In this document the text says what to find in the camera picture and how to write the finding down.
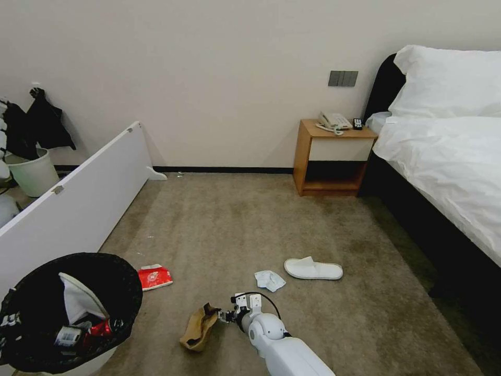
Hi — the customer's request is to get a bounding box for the wooden nightstand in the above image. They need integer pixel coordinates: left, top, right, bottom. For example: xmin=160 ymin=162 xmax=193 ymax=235
xmin=293 ymin=119 xmax=379 ymax=197

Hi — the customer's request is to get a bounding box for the white rounded object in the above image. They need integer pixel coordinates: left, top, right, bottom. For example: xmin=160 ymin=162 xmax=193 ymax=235
xmin=0 ymin=193 xmax=20 ymax=229

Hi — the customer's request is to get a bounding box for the beige desk telephone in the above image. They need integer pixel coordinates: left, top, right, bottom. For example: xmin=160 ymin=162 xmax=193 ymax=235
xmin=315 ymin=111 xmax=353 ymax=136

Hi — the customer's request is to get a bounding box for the grey wall switch panel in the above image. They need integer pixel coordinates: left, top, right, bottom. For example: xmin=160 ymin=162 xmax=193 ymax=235
xmin=328 ymin=70 xmax=359 ymax=88

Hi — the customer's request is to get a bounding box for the white duvet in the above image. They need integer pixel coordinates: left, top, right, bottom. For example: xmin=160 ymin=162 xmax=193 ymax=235
xmin=372 ymin=115 xmax=501 ymax=269

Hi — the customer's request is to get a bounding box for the large white pillow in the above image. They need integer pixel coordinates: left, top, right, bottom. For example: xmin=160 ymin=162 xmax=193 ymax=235
xmin=387 ymin=44 xmax=501 ymax=119

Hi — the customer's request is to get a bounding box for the white paper bag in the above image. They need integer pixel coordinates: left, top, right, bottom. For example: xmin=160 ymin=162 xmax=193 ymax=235
xmin=58 ymin=272 xmax=111 ymax=326

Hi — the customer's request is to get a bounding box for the white slipper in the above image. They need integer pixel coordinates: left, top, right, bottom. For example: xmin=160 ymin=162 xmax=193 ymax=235
xmin=283 ymin=256 xmax=344 ymax=281

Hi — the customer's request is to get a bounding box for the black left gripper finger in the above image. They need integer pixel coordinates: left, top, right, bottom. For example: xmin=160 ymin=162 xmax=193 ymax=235
xmin=0 ymin=310 xmax=21 ymax=329

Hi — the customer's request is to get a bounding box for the silver crushed can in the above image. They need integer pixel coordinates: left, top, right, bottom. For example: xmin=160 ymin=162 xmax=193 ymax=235
xmin=54 ymin=325 xmax=84 ymax=348

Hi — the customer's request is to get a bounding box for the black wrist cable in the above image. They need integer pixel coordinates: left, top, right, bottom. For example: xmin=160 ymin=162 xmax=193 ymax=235
xmin=236 ymin=291 xmax=293 ymax=338

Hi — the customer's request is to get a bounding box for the pale green waste bin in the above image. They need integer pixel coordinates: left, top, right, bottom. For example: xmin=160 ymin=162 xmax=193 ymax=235
xmin=7 ymin=147 xmax=60 ymax=198

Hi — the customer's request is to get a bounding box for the white trash bin black liner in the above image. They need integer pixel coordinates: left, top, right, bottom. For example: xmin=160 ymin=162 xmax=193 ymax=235
xmin=0 ymin=252 xmax=144 ymax=375

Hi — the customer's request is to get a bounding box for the black bed frame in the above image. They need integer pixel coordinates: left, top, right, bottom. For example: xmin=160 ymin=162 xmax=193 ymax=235
xmin=357 ymin=151 xmax=501 ymax=301

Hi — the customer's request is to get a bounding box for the black bed headboard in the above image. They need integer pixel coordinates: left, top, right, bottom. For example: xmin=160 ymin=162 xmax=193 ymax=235
xmin=362 ymin=53 xmax=409 ymax=127

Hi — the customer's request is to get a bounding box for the crushed red can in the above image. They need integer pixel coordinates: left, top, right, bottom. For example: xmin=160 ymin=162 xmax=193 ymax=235
xmin=81 ymin=318 xmax=115 ymax=347

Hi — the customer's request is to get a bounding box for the brown paper bag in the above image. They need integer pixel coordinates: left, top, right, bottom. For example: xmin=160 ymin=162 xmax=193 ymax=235
xmin=180 ymin=302 xmax=222 ymax=353

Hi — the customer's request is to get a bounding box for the small white pillow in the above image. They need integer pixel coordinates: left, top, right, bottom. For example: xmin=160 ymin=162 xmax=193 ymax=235
xmin=365 ymin=111 xmax=393 ymax=135

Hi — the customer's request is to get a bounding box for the white board panel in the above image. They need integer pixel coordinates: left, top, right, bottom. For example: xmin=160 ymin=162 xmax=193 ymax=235
xmin=0 ymin=121 xmax=168 ymax=299

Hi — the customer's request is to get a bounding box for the red tissue pack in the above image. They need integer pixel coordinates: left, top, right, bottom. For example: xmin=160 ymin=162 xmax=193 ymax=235
xmin=137 ymin=264 xmax=174 ymax=292

